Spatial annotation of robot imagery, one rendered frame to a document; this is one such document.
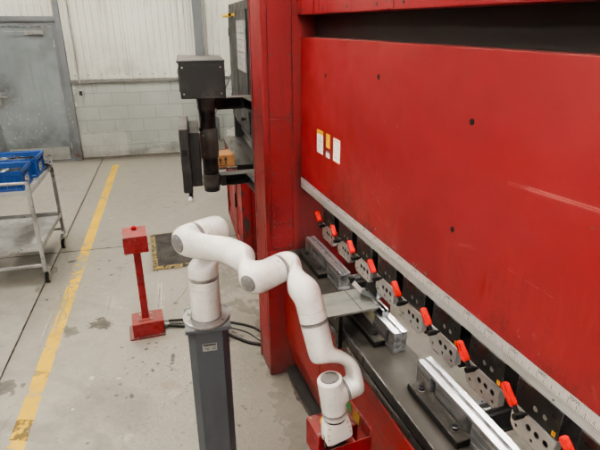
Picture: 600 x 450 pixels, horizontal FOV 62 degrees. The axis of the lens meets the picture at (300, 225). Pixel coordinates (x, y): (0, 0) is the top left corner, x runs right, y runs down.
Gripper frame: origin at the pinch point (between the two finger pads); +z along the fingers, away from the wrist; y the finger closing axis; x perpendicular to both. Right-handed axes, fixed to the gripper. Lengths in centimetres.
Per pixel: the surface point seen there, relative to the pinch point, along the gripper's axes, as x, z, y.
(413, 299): -9, -42, -40
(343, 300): -50, -24, -31
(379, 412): -11.2, 3.8, -23.1
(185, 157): -151, -78, 6
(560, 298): 51, -73, -39
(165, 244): -376, 58, 11
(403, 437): 6.0, 0.8, -22.1
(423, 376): -1.1, -14.2, -36.9
